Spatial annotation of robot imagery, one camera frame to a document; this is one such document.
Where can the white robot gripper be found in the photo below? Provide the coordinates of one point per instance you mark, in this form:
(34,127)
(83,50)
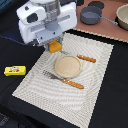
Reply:
(45,21)

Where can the yellow butter box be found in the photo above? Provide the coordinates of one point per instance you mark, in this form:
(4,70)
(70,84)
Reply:
(15,70)

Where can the orange bread loaf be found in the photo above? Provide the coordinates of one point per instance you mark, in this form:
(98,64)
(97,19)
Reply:
(54,46)

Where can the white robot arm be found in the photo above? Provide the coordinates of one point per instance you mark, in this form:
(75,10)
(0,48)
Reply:
(43,21)

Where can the round beige plate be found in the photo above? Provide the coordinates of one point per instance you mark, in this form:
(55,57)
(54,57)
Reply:
(68,66)

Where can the white woven placemat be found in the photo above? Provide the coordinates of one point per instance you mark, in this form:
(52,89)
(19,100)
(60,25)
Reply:
(64,101)

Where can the brown wooden tray board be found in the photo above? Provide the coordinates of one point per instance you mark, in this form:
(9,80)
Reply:
(103,28)

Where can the cream bowl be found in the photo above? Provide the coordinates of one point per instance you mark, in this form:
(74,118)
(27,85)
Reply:
(122,15)

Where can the knife with wooden handle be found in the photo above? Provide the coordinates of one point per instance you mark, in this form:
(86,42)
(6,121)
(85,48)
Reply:
(80,56)

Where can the grey saucepan with handle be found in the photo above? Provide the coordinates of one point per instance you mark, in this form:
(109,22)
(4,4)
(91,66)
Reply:
(91,15)

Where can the fork with wooden handle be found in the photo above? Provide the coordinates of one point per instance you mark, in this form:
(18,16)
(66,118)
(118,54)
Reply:
(71,83)

